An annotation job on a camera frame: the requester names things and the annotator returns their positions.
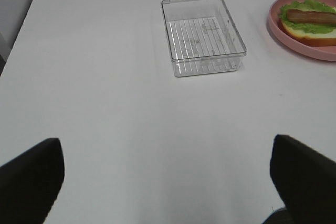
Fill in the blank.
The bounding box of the clear left plastic container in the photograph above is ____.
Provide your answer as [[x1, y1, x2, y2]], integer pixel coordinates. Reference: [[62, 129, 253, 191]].
[[161, 0, 247, 77]]

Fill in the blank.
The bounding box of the pink round plate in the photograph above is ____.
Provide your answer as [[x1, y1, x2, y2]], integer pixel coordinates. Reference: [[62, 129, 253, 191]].
[[268, 0, 335, 62]]

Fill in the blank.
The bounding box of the green lettuce leaf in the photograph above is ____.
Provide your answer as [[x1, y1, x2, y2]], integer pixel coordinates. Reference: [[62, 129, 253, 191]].
[[279, 0, 335, 34]]

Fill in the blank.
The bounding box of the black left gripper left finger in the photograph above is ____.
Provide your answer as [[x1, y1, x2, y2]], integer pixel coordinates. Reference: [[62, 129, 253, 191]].
[[1, 138, 65, 223]]

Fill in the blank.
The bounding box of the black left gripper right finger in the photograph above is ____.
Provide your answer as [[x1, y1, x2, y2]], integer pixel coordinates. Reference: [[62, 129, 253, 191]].
[[270, 135, 335, 223]]

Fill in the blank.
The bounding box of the bread slice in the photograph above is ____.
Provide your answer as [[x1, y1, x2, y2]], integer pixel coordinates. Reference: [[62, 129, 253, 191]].
[[278, 19, 335, 47]]

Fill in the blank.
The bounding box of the bacon strip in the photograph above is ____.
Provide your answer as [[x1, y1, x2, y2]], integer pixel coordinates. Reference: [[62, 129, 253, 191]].
[[286, 9, 335, 25]]

